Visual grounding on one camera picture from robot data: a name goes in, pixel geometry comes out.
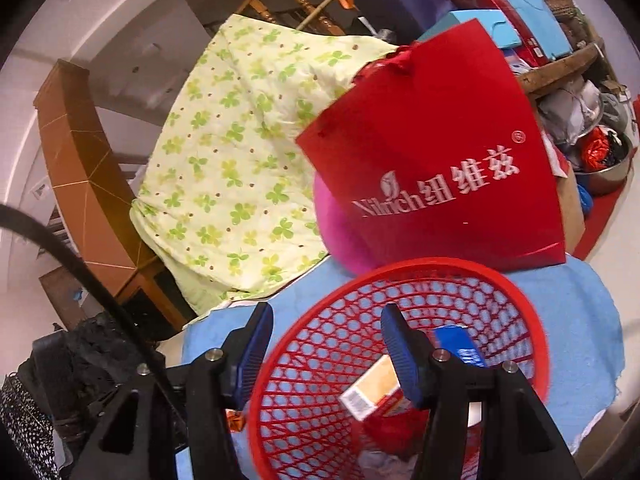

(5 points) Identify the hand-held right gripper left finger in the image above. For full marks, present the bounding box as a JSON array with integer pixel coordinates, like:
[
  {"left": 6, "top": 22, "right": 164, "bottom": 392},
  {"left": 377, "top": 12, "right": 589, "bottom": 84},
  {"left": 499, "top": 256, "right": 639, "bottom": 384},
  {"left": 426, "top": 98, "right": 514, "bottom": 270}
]
[{"left": 70, "top": 302, "right": 275, "bottom": 480}]

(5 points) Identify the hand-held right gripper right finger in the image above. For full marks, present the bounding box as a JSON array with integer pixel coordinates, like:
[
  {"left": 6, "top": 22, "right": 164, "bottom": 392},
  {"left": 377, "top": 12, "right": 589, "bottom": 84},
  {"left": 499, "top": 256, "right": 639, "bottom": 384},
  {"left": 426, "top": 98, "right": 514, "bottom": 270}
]
[{"left": 380, "top": 304, "right": 583, "bottom": 480}]

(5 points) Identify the red plastic mesh basket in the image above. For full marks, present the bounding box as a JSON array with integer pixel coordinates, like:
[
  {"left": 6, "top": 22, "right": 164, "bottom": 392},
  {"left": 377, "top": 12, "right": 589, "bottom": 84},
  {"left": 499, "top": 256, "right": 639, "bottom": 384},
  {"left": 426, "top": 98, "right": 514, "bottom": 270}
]
[{"left": 247, "top": 257, "right": 551, "bottom": 480}]

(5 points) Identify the orange cream cardboard box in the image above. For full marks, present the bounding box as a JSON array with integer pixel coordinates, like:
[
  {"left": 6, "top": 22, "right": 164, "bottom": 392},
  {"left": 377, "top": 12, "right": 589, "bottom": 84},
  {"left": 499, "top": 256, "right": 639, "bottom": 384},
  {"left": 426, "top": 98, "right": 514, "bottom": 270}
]
[{"left": 339, "top": 354, "right": 408, "bottom": 420}]

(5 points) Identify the blue snack packet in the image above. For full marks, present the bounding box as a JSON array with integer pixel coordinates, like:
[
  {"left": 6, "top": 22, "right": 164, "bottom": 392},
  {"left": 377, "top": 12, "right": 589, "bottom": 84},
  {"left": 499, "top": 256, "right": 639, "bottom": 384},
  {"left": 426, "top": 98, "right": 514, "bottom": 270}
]
[{"left": 432, "top": 325, "right": 488, "bottom": 368}]

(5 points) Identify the red plastic bag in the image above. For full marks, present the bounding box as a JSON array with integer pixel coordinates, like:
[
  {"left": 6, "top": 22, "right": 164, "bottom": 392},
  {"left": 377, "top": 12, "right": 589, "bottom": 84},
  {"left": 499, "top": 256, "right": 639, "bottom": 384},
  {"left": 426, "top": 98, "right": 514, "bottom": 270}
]
[
  {"left": 580, "top": 127, "right": 613, "bottom": 166},
  {"left": 360, "top": 407, "right": 426, "bottom": 461}
]

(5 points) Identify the white crumpled paper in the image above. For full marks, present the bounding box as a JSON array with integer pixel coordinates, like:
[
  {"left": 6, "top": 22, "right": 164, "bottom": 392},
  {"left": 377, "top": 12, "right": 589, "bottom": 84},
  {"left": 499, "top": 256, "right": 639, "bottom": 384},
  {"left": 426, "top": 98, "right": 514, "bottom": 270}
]
[{"left": 357, "top": 450, "right": 416, "bottom": 480}]

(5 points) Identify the pink pillow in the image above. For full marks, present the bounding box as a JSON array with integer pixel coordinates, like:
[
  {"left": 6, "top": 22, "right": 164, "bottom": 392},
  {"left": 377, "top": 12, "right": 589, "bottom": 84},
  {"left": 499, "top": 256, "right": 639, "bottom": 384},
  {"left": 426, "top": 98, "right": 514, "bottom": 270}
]
[{"left": 312, "top": 170, "right": 388, "bottom": 277}]

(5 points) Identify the light blue towel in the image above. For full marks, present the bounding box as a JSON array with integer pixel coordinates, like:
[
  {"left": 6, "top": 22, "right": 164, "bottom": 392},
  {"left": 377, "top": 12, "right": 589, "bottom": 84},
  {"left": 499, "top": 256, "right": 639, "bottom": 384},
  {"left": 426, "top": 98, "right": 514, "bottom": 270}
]
[{"left": 180, "top": 250, "right": 623, "bottom": 480}]

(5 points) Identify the green clover print quilt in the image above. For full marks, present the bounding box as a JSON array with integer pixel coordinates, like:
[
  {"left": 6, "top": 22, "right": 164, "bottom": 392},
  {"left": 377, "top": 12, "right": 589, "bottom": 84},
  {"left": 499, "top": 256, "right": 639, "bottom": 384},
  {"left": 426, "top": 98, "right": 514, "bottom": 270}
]
[{"left": 129, "top": 12, "right": 401, "bottom": 318}]

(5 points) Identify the wooden door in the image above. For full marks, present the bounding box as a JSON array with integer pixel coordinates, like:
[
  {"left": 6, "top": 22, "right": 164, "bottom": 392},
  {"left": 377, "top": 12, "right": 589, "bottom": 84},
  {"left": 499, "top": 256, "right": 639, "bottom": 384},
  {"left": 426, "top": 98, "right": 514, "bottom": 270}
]
[{"left": 40, "top": 265, "right": 88, "bottom": 331}]

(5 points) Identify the red paper gift bag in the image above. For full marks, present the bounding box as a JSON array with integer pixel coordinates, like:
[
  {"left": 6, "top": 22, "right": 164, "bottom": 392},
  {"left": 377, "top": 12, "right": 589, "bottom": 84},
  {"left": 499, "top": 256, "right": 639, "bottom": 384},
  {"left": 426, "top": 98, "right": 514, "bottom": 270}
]
[{"left": 295, "top": 17, "right": 568, "bottom": 273}]

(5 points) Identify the black white spotted cloth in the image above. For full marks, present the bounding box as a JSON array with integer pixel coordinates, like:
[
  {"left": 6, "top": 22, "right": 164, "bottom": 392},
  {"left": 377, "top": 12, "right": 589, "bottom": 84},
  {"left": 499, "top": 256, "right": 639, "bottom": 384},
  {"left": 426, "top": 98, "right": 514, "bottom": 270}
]
[{"left": 0, "top": 372, "right": 61, "bottom": 480}]

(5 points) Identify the brown wooden cabinet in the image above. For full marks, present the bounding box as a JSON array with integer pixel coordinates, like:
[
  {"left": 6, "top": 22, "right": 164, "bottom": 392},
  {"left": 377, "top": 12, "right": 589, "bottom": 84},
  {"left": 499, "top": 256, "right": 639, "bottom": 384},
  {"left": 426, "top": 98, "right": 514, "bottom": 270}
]
[{"left": 32, "top": 59, "right": 191, "bottom": 326}]

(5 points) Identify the metal bowl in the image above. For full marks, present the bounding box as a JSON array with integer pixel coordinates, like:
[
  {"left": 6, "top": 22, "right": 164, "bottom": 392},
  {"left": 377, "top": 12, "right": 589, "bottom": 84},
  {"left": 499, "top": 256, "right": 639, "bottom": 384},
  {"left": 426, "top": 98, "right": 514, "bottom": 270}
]
[{"left": 575, "top": 130, "right": 633, "bottom": 196}]

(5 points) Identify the grey cloth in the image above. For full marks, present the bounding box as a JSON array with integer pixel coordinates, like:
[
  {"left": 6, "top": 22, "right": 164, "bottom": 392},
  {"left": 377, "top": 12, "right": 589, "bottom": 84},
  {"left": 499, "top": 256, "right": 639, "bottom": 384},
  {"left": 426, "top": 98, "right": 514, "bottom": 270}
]
[{"left": 537, "top": 77, "right": 603, "bottom": 146}]

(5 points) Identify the bamboo pole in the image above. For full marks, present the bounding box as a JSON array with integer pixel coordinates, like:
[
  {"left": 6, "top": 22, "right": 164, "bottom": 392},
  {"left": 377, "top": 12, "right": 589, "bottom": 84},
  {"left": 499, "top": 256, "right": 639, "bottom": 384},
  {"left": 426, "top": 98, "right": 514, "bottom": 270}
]
[{"left": 297, "top": 0, "right": 348, "bottom": 31}]

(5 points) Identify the light blue cardboard box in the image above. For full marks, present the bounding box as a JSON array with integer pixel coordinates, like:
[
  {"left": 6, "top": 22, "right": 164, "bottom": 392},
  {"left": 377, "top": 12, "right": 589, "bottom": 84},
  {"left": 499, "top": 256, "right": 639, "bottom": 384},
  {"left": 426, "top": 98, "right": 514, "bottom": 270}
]
[{"left": 417, "top": 10, "right": 521, "bottom": 48}]

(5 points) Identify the red cardboard box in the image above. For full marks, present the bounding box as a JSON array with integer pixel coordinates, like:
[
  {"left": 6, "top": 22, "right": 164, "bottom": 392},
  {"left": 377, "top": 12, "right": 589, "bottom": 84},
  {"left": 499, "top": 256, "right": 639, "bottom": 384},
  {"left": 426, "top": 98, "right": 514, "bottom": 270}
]
[{"left": 467, "top": 0, "right": 551, "bottom": 68}]

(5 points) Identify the woven wicker basket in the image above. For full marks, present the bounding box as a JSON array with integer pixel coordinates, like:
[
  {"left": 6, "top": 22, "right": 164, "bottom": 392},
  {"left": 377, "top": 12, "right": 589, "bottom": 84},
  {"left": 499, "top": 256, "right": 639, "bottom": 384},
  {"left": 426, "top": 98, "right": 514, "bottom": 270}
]
[{"left": 545, "top": 0, "right": 581, "bottom": 21}]

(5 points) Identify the black cable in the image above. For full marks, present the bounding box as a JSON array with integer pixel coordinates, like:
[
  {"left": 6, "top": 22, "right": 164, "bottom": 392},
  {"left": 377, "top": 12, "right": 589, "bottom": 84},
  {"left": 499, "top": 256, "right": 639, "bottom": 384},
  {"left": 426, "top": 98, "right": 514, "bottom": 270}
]
[{"left": 0, "top": 203, "right": 191, "bottom": 441}]

